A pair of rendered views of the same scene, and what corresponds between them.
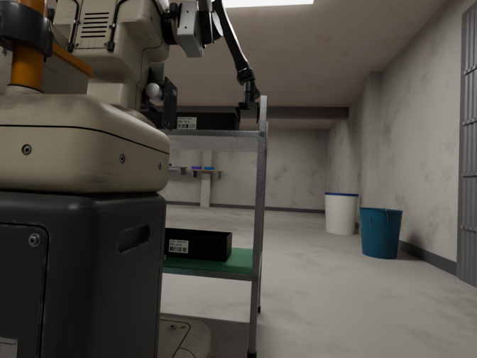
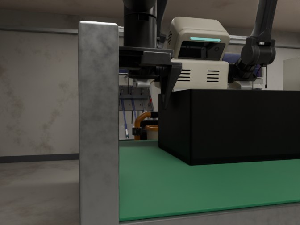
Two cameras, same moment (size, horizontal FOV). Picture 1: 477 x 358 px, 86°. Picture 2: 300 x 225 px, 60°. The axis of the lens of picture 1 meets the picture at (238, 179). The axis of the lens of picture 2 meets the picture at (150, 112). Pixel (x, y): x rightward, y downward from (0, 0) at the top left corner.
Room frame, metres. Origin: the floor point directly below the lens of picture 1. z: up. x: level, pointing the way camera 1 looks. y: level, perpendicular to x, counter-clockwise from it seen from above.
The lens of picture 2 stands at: (1.72, -0.18, 1.04)
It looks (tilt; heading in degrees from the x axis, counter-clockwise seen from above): 2 degrees down; 159
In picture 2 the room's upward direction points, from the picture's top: straight up
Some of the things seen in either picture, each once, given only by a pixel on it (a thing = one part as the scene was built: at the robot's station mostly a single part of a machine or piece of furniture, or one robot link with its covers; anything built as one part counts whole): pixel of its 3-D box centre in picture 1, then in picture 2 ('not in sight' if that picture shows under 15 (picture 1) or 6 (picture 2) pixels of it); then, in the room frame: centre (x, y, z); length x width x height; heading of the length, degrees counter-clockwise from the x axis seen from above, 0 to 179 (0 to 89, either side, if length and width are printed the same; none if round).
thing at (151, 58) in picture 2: (242, 114); (156, 83); (1.30, 0.00, 1.08); 0.07 x 0.07 x 0.09; 83
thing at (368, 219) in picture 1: (380, 230); not in sight; (3.00, -1.67, 0.29); 0.50 x 0.47 x 0.58; 172
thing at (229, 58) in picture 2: not in sight; (239, 66); (-0.90, 2.03, 1.52); 0.51 x 0.13 x 0.27; 83
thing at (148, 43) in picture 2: (248, 100); (139, 41); (1.29, -0.03, 1.15); 0.10 x 0.07 x 0.07; 83
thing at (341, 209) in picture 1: (340, 212); not in sight; (4.59, -1.84, 0.35); 0.59 x 0.57 x 0.69; 171
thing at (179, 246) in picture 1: (174, 241); not in sight; (1.36, 0.31, 0.41); 0.57 x 0.17 x 0.11; 83
